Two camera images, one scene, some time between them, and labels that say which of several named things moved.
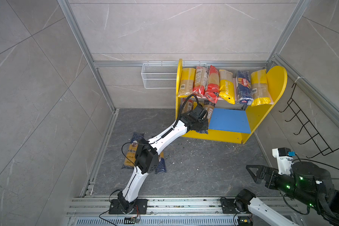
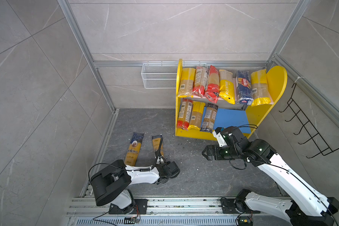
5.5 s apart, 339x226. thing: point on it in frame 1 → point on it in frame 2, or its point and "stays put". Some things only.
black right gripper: (271, 172) → (207, 147)
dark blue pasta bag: (245, 91) stays put
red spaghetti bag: (212, 89) stays put
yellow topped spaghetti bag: (186, 81) stays put
